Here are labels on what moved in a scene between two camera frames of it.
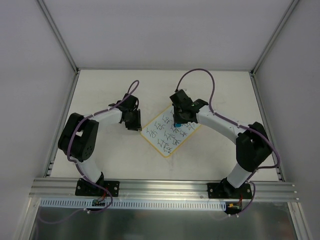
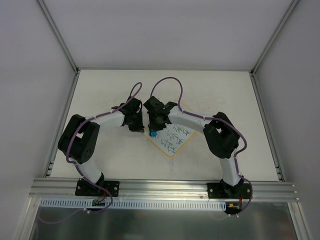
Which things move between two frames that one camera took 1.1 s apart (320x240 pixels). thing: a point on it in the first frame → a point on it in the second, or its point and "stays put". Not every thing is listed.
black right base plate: (227, 190) stays put
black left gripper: (133, 121) stays put
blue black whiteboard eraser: (176, 125) → (153, 133)
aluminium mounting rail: (66, 189) stays put
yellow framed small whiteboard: (166, 138) stays put
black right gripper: (180, 116) → (157, 122)
